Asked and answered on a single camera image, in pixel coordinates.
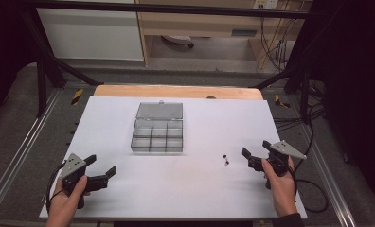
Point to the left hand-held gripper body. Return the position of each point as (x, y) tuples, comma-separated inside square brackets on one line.
[(72, 166)]

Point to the clear plastic compartment box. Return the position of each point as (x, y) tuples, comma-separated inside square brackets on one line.
[(157, 132)]

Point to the wooden table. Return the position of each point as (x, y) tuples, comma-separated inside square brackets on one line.
[(176, 91)]

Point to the black metal frame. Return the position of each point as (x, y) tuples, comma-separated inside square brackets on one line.
[(163, 8)]

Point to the person's right hand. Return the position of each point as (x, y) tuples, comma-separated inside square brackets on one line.
[(283, 192)]

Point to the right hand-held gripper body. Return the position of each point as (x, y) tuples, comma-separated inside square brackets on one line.
[(285, 150)]

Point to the light wooden desk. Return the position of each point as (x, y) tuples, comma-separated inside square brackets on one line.
[(201, 22)]

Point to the white chair base caster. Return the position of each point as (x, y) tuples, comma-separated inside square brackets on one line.
[(179, 39)]

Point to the person's left hand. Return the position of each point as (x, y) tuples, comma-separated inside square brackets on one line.
[(61, 208)]

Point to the black curtain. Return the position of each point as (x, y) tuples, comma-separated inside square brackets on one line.
[(356, 78), (5, 47)]

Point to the white wall socket strip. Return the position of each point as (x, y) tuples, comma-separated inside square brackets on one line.
[(266, 3)]

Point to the aluminium floor rail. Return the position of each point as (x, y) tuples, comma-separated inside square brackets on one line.
[(21, 148), (330, 176)]

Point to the white cabinet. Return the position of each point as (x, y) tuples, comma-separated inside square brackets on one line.
[(87, 34)]

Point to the white table cover sheet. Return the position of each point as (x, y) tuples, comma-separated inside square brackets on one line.
[(176, 186)]

